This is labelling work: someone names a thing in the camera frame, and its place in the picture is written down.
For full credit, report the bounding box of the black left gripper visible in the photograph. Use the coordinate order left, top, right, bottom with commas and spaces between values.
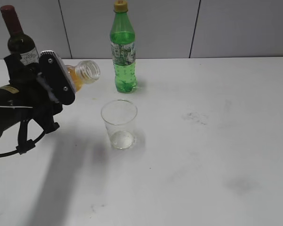
4, 50, 76, 133

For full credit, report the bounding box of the orange juice bottle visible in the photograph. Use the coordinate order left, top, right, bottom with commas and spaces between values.
62, 60, 100, 93

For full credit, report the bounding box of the transparent plastic cup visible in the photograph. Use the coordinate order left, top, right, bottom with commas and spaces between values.
100, 99, 138, 149

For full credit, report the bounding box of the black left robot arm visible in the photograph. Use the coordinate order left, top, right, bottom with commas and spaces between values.
0, 50, 76, 137

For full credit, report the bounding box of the dark red wine bottle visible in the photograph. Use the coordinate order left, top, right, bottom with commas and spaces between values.
0, 5, 39, 65

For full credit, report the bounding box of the white zip tie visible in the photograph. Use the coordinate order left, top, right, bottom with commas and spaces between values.
0, 105, 33, 109

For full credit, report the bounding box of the green soda bottle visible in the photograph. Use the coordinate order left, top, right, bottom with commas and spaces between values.
110, 0, 137, 93

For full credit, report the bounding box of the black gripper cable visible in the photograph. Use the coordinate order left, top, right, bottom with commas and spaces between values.
0, 119, 48, 159

